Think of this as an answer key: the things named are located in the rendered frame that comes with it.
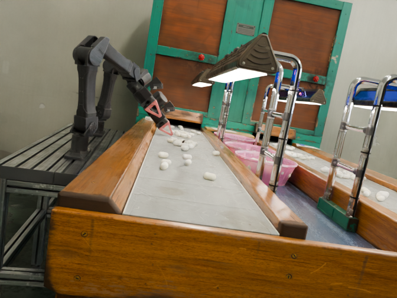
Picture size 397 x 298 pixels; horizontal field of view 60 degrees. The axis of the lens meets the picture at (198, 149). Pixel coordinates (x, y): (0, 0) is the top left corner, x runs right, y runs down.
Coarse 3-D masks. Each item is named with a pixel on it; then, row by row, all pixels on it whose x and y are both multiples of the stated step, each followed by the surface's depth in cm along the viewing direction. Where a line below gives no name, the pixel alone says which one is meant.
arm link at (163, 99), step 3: (156, 93) 175; (159, 93) 175; (156, 96) 175; (159, 96) 174; (162, 96) 175; (156, 99) 174; (159, 99) 174; (162, 99) 173; (165, 99) 176; (159, 102) 174; (162, 102) 174; (165, 102) 176; (159, 105) 175
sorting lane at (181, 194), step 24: (168, 144) 154; (144, 168) 100; (168, 168) 106; (192, 168) 112; (216, 168) 119; (144, 192) 77; (168, 192) 80; (192, 192) 84; (216, 192) 88; (240, 192) 92; (144, 216) 63; (168, 216) 65; (192, 216) 67; (216, 216) 69; (240, 216) 72; (264, 216) 75
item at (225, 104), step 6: (228, 84) 199; (228, 96) 185; (222, 102) 201; (228, 102) 186; (222, 108) 201; (228, 108) 186; (222, 114) 201; (228, 114) 187; (222, 120) 202; (222, 126) 188; (222, 132) 188; (222, 138) 188
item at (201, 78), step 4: (208, 68) 160; (204, 72) 160; (196, 76) 213; (200, 76) 161; (204, 76) 161; (196, 80) 174; (200, 80) 161; (204, 80) 161; (208, 80) 161; (212, 80) 161; (192, 84) 210; (212, 84) 162
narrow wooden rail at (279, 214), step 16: (224, 160) 133; (240, 160) 129; (240, 176) 104; (256, 176) 104; (256, 192) 85; (272, 192) 88; (272, 208) 73; (288, 208) 76; (272, 224) 70; (288, 224) 65; (304, 224) 66
